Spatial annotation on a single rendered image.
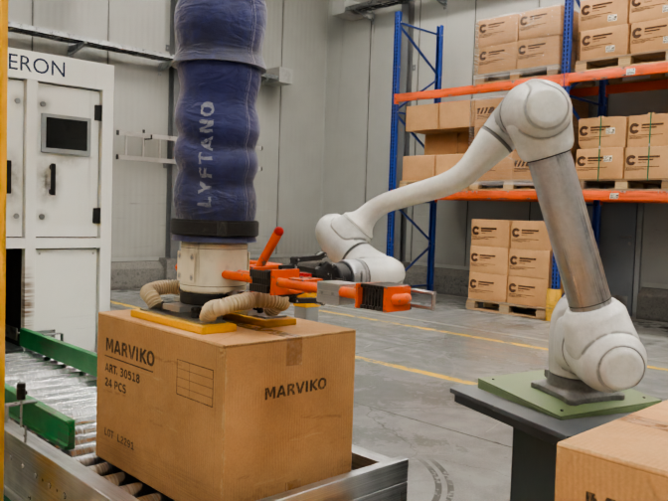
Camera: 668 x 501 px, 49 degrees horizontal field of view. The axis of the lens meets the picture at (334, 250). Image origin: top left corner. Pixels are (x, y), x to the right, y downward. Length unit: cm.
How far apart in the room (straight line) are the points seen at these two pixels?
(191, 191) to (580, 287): 96
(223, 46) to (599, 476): 129
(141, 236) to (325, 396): 987
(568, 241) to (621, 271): 862
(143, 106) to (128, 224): 179
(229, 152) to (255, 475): 77
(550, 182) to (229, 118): 78
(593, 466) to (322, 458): 95
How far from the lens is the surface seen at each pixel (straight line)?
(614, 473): 103
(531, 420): 189
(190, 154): 184
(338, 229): 197
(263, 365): 167
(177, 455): 181
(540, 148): 174
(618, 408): 205
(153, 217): 1167
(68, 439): 223
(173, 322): 182
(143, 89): 1169
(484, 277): 995
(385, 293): 141
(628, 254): 1036
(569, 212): 177
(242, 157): 183
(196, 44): 187
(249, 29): 188
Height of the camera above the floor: 124
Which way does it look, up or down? 3 degrees down
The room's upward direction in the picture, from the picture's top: 2 degrees clockwise
